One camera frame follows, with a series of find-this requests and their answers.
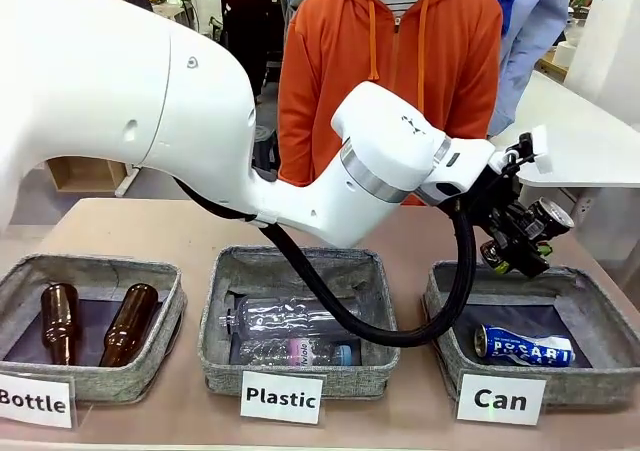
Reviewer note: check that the blue Pocari can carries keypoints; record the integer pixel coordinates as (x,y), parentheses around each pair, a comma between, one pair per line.
(525,348)

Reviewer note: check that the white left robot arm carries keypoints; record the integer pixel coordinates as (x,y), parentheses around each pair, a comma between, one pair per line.
(150,96)

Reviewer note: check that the dark office chair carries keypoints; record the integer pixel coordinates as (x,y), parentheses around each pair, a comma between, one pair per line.
(265,146)

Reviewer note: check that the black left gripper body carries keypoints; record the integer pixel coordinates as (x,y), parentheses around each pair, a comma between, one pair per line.
(497,201)

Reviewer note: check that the wooden open box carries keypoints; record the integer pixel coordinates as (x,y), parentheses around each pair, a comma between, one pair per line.
(85,176)

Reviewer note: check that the large clear plastic bottle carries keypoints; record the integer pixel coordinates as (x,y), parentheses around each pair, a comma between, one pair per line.
(280,321)

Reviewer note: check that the dark can with silver lid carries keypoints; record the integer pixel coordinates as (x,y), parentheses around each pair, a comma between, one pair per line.
(554,218)

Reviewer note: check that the grey fabric bottle basket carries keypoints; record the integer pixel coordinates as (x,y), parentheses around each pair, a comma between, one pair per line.
(30,271)

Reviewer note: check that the white Can label card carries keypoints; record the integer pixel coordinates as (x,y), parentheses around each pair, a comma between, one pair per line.
(500,398)

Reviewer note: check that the small pink-labelled plastic bottle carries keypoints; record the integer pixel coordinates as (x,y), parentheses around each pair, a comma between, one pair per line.
(295,353)

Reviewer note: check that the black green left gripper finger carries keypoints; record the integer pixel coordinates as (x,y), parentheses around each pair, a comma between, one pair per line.
(534,261)
(501,266)

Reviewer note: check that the brown glass bottle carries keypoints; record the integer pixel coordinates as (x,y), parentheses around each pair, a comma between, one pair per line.
(127,321)
(59,316)

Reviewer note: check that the white Plastic label card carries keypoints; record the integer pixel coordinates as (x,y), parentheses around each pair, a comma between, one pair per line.
(282,396)

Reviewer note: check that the person in blue jacket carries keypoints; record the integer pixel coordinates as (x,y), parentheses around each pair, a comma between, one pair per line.
(530,31)

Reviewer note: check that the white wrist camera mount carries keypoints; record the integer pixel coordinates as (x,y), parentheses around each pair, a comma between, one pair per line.
(540,148)

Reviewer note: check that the grey fabric can basket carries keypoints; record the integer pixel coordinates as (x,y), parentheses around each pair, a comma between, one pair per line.
(590,381)

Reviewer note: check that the grey fabric plastic basket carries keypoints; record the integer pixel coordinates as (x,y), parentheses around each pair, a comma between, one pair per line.
(300,371)

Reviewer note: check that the person in orange hoodie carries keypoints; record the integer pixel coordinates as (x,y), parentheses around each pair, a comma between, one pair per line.
(390,61)

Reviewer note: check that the white Bottle label card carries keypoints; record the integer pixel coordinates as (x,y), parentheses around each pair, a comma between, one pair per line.
(35,401)

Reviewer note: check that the white side table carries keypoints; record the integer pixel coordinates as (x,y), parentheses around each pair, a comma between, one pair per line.
(575,136)

